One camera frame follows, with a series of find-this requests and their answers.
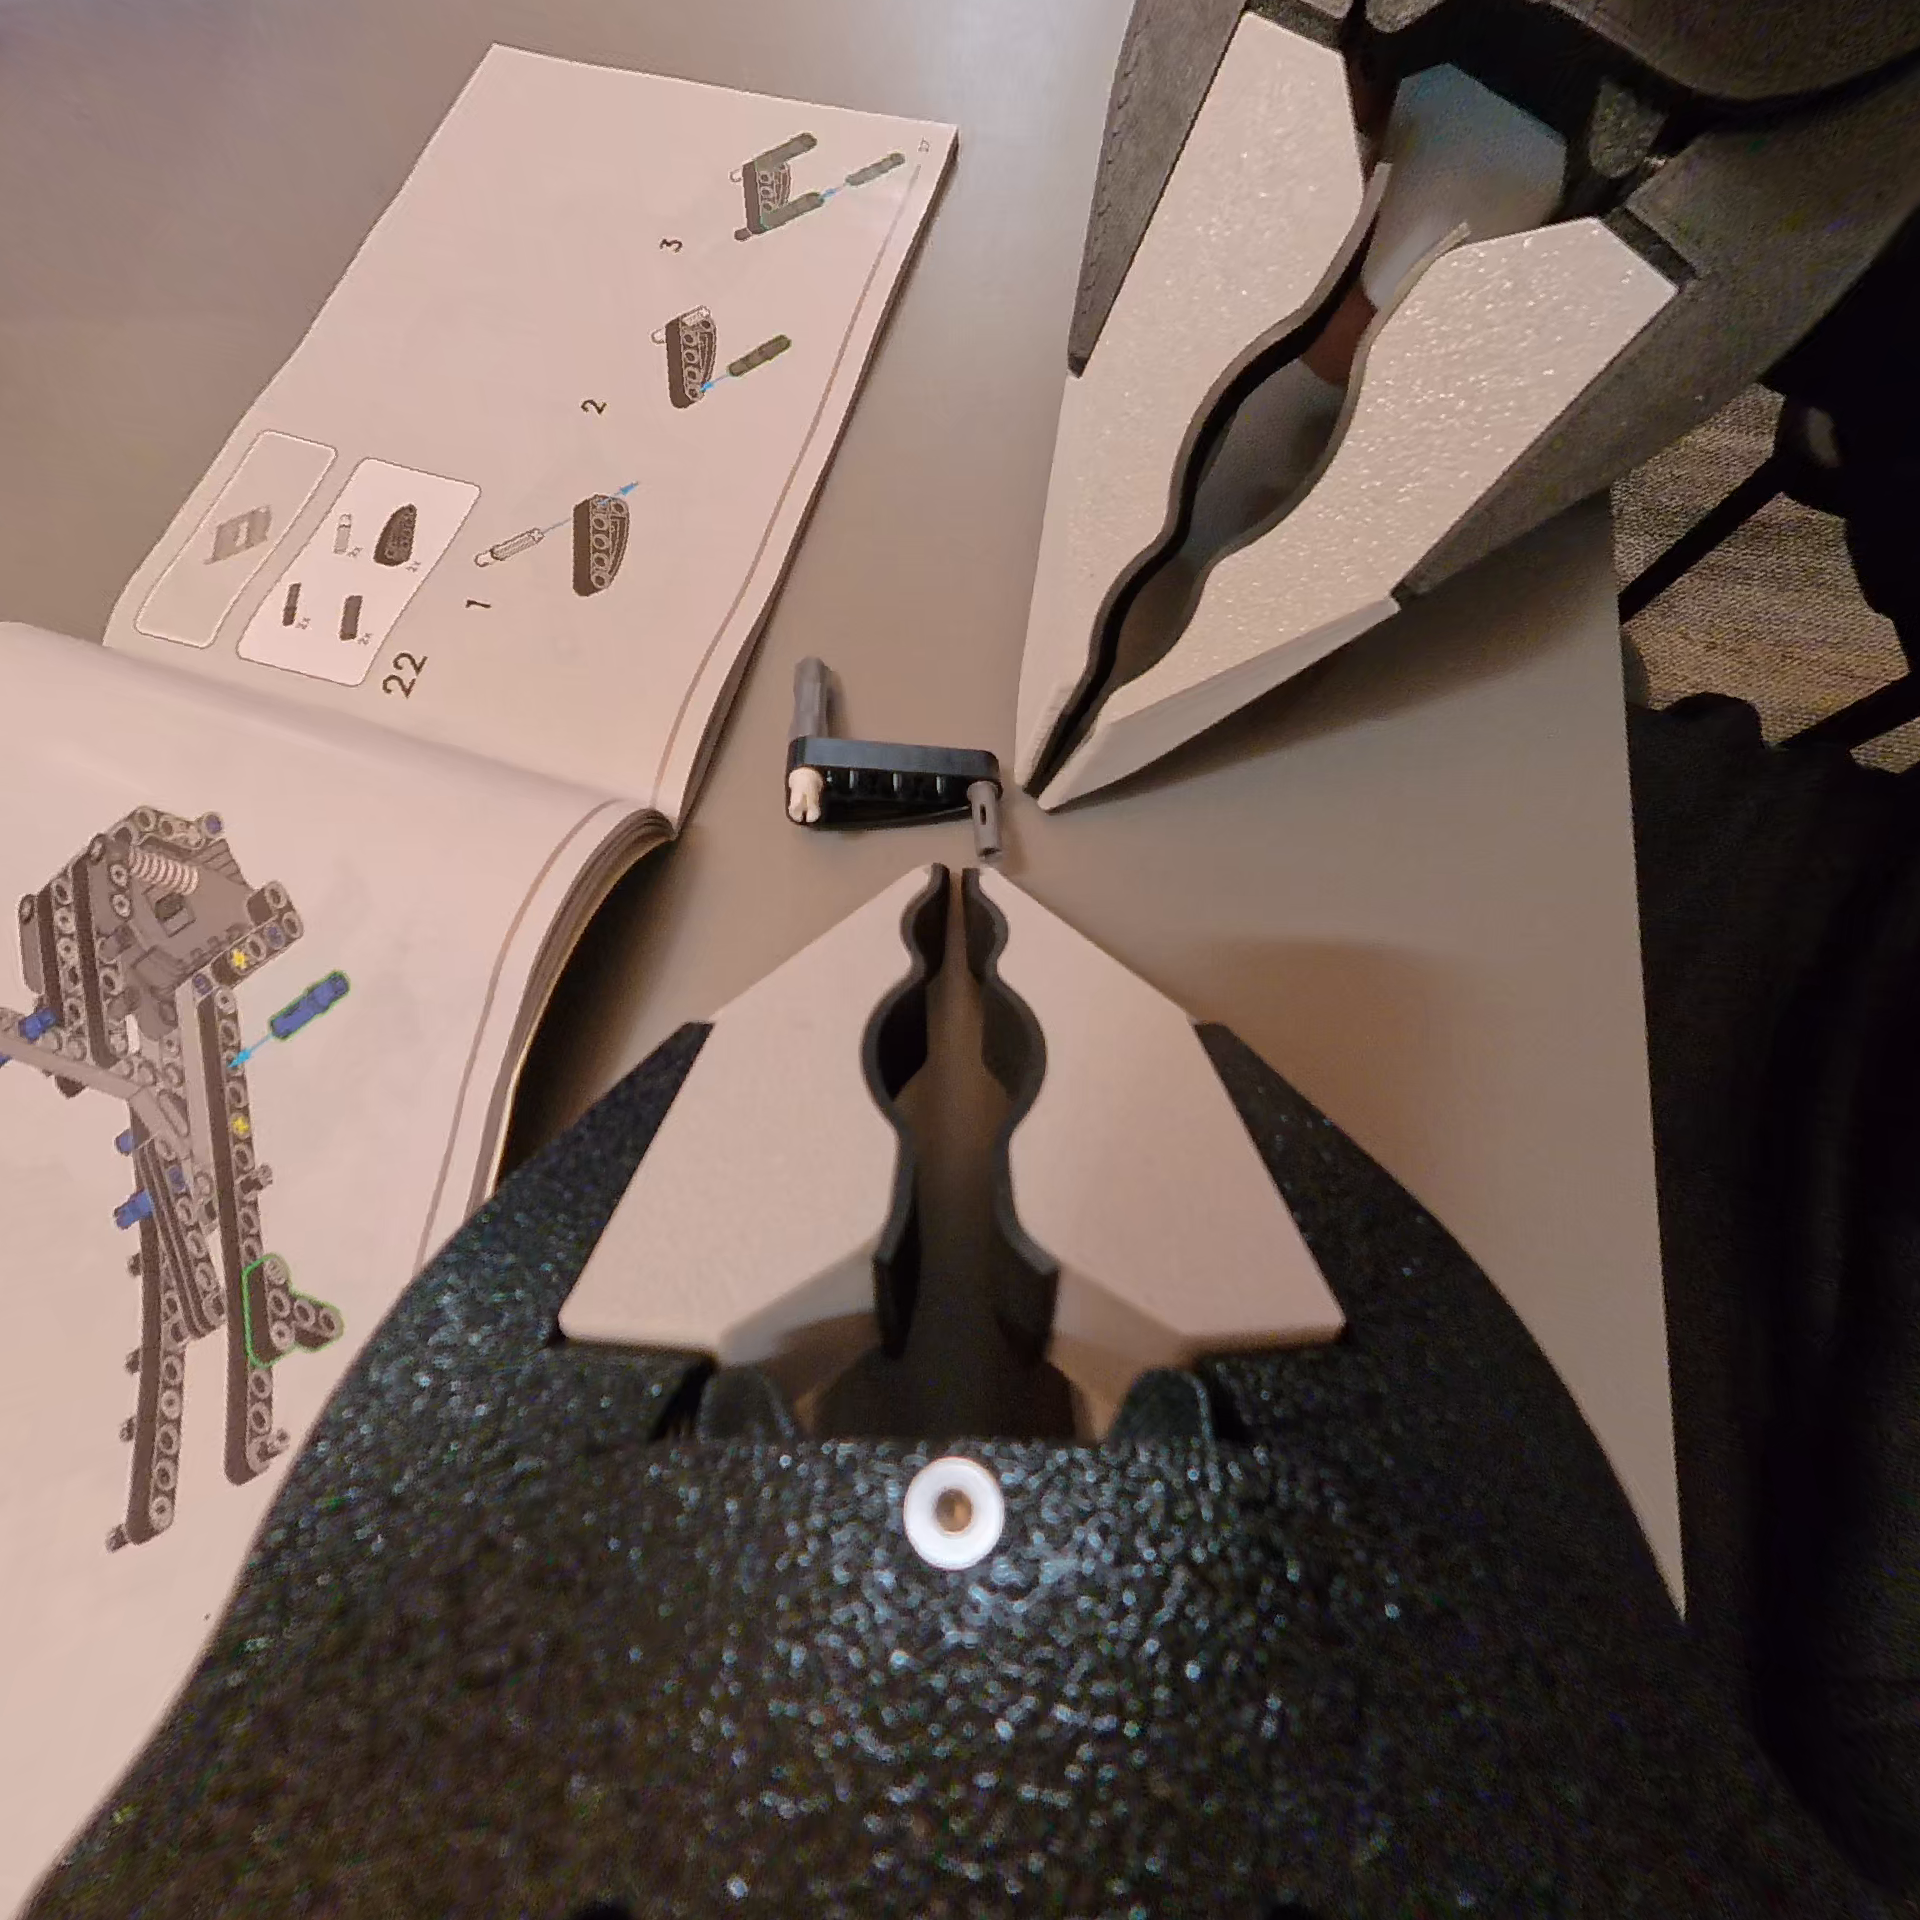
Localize black toy brick beam with pins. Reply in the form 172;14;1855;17
784;655;1008;865

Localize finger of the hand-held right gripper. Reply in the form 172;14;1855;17
1015;11;1394;784
1030;219;1684;817

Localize open building instruction booklet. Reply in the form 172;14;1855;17
0;41;962;1920

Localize black chair base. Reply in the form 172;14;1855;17
1615;382;1920;760

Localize person's dark trousers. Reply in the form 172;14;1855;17
1628;698;1920;1920

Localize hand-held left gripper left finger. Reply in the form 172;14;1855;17
558;862;957;1426

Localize grey desk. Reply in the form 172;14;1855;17
0;0;1689;1626

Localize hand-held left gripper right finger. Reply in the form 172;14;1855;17
957;865;1345;1446

